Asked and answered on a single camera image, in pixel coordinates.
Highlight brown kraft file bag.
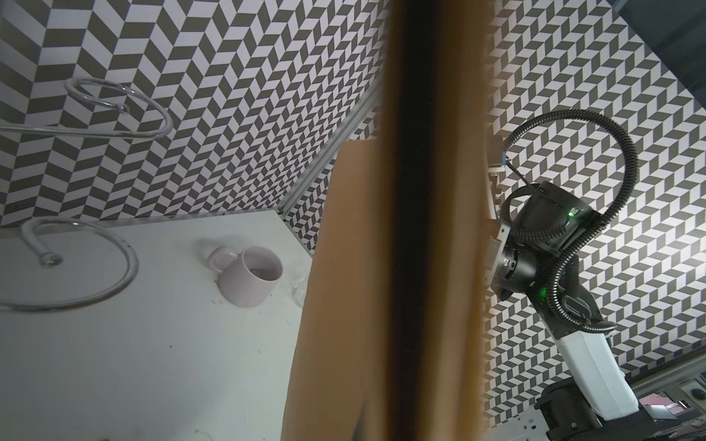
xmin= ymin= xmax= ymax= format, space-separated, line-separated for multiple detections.
xmin=281 ymin=1 xmax=491 ymax=440

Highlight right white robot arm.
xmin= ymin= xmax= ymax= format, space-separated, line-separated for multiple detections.
xmin=490 ymin=180 xmax=654 ymax=440

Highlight clear drinking glass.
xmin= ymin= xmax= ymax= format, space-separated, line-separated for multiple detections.
xmin=292 ymin=276 xmax=309 ymax=308

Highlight pale pink ceramic mug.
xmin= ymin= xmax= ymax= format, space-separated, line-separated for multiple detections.
xmin=207 ymin=245 xmax=284 ymax=308

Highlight chrome wire glass rack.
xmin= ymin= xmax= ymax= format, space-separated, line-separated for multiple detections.
xmin=0 ymin=76 xmax=175 ymax=313

